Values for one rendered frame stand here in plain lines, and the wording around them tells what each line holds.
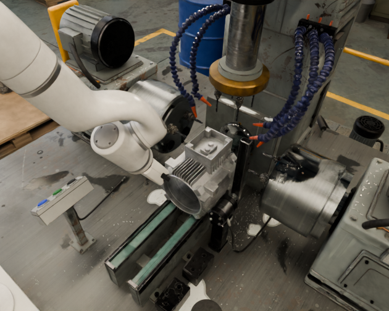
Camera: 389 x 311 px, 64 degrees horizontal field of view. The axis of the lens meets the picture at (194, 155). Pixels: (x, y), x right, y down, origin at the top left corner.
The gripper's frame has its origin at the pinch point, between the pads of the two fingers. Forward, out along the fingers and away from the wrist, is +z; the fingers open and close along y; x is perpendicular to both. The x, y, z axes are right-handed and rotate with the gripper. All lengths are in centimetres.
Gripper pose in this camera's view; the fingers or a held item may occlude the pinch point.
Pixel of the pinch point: (160, 175)
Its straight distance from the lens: 95.9
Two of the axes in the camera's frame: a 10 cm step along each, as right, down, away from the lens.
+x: 5.4, -8.3, 1.4
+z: 2.8, 3.3, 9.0
